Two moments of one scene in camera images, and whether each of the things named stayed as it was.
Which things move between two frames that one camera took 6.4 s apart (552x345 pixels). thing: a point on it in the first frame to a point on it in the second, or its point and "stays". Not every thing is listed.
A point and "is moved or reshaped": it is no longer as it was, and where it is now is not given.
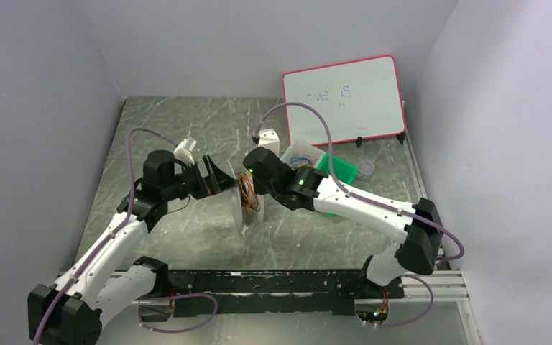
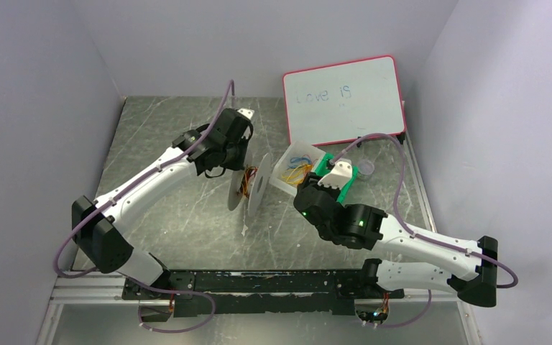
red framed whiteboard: (359, 100) stays
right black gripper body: (259, 168) to (309, 185)
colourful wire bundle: (305, 160) stays
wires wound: (249, 195) stays
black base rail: (273, 292) stays
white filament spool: (249, 218) is moved or reshaped
